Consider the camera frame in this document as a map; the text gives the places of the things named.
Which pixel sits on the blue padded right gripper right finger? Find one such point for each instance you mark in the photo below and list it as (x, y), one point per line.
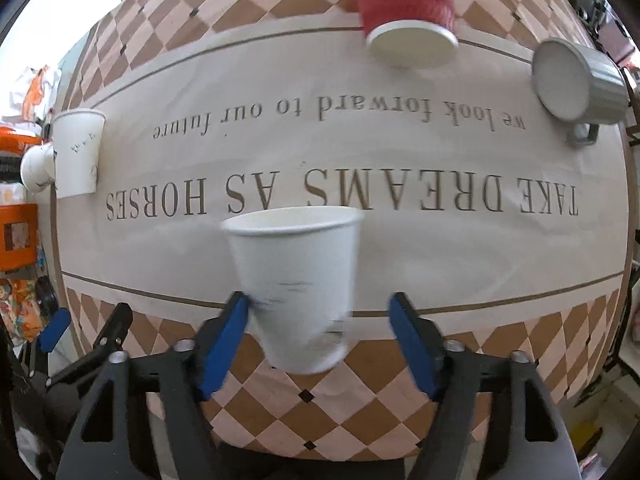
(526, 436)

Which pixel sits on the checkered beige tablecloth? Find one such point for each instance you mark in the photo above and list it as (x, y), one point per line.
(474, 205)

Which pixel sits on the grey ribbed mug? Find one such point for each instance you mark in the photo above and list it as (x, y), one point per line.
(579, 86)

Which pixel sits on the red ribbed paper cup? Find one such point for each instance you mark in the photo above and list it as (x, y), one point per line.
(410, 33)

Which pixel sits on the upright white paper cup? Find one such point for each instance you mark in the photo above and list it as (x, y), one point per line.
(76, 138)

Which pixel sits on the white paper cup with print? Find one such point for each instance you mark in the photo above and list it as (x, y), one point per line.
(298, 266)

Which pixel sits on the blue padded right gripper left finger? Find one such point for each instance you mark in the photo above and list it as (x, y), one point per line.
(111, 437)

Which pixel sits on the orange box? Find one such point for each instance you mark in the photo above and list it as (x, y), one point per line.
(18, 236)

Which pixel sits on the small white paper cup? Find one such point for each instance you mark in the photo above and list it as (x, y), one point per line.
(37, 167)

